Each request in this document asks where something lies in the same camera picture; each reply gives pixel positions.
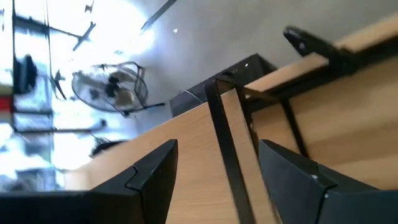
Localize black aluminium table frame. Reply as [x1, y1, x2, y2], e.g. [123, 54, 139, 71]
[169, 26, 358, 118]

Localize black metal floor fan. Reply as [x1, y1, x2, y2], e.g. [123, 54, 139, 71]
[70, 61, 166, 118]

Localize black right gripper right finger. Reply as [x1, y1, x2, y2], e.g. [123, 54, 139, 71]
[258, 139, 398, 224]

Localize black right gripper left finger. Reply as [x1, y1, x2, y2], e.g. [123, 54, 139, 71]
[0, 139, 179, 224]

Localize wooden shelf riser black legs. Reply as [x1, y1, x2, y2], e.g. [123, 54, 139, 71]
[204, 12, 398, 224]

